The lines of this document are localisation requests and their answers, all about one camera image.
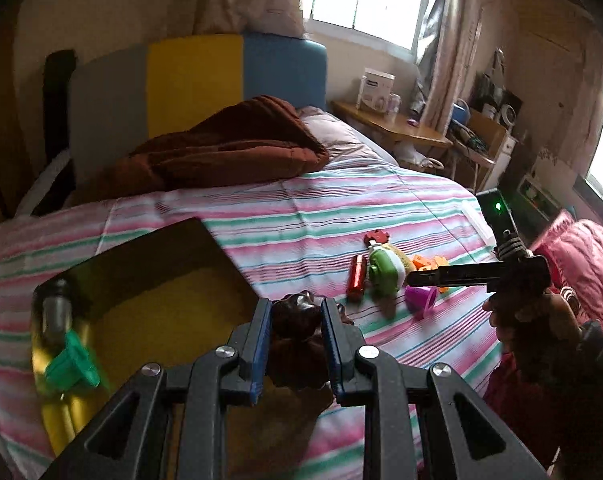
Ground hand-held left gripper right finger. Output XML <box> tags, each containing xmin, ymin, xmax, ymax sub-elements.
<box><xmin>321</xmin><ymin>297</ymin><xmax>552</xmax><ymax>480</ymax></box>

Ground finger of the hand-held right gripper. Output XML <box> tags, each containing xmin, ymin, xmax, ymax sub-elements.
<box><xmin>406</xmin><ymin>265</ymin><xmax>489</xmax><ymax>289</ymax></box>

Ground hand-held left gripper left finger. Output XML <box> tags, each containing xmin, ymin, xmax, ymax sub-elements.
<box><xmin>41</xmin><ymin>297</ymin><xmax>274</xmax><ymax>480</ymax></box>

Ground orange plastic piece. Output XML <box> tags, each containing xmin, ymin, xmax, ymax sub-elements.
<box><xmin>412</xmin><ymin>254</ymin><xmax>451</xmax><ymax>295</ymax></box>

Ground purple plastic funnel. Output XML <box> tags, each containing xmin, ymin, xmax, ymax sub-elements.
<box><xmin>405</xmin><ymin>285</ymin><xmax>439</xmax><ymax>321</ymax></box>

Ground dark brown leaf-shaped hair clip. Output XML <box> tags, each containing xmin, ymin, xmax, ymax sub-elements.
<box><xmin>270</xmin><ymin>291</ymin><xmax>355</xmax><ymax>391</ymax></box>

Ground green and white plastic case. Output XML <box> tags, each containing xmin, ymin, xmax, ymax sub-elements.
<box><xmin>369</xmin><ymin>246</ymin><xmax>408</xmax><ymax>297</ymax></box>

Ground red metal cylinder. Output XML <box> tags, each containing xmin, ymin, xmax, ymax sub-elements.
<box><xmin>346</xmin><ymin>255</ymin><xmax>368</xmax><ymax>301</ymax></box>

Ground gold metal tray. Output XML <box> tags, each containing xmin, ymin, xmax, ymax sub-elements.
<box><xmin>31</xmin><ymin>217</ymin><xmax>335</xmax><ymax>461</ymax></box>

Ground green plastic funnel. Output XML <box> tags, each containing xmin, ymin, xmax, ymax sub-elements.
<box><xmin>45</xmin><ymin>331</ymin><xmax>102</xmax><ymax>393</ymax></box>

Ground grey and black cylinder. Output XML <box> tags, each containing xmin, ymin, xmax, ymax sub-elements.
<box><xmin>40</xmin><ymin>279</ymin><xmax>74</xmax><ymax>346</ymax></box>

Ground person's right forearm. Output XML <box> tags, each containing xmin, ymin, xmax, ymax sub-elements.
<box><xmin>556</xmin><ymin>320</ymin><xmax>603</xmax><ymax>466</ymax></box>

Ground person's right hand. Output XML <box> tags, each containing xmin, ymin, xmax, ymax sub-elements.
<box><xmin>484</xmin><ymin>290</ymin><xmax>582</xmax><ymax>366</ymax></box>

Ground pink quilt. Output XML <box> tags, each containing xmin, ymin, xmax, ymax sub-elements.
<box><xmin>529</xmin><ymin>210</ymin><xmax>603</xmax><ymax>346</ymax></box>

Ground small white cabinet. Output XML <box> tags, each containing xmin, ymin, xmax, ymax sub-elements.
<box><xmin>516</xmin><ymin>172</ymin><xmax>562</xmax><ymax>221</ymax></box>

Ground person's red clothing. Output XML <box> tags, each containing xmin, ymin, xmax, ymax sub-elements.
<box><xmin>484</xmin><ymin>350</ymin><xmax>562</xmax><ymax>466</ymax></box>

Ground wooden shelf unit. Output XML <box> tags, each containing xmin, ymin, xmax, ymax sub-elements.
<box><xmin>451</xmin><ymin>107</ymin><xmax>517</xmax><ymax>191</ymax></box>

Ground wooden bedside desk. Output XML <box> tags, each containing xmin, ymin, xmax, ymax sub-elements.
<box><xmin>330</xmin><ymin>100</ymin><xmax>455</xmax><ymax>161</ymax></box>

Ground white pillow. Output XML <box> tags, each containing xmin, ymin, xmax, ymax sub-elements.
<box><xmin>296</xmin><ymin>106</ymin><xmax>399</xmax><ymax>167</ymax></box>

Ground white cardboard box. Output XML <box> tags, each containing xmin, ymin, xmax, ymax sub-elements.
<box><xmin>356</xmin><ymin>72</ymin><xmax>396</xmax><ymax>113</ymax></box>

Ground brown blanket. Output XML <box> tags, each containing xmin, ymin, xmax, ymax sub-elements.
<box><xmin>76</xmin><ymin>95</ymin><xmax>332</xmax><ymax>201</ymax></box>

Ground pale floral curtain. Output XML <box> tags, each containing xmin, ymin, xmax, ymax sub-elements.
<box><xmin>414</xmin><ymin>0</ymin><xmax>482</xmax><ymax>131</ymax></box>

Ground grey yellow blue headboard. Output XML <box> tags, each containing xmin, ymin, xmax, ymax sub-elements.
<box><xmin>66</xmin><ymin>30</ymin><xmax>329</xmax><ymax>161</ymax></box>

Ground wooden wardrobe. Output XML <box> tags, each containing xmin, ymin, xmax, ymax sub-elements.
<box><xmin>0</xmin><ymin>10</ymin><xmax>47</xmax><ymax>233</ymax></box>

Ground white bed frame rail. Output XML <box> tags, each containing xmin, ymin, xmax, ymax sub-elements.
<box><xmin>14</xmin><ymin>152</ymin><xmax>74</xmax><ymax>216</ymax></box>

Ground black bed post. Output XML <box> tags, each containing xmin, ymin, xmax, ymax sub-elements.
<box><xmin>31</xmin><ymin>49</ymin><xmax>77</xmax><ymax>216</ymax></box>

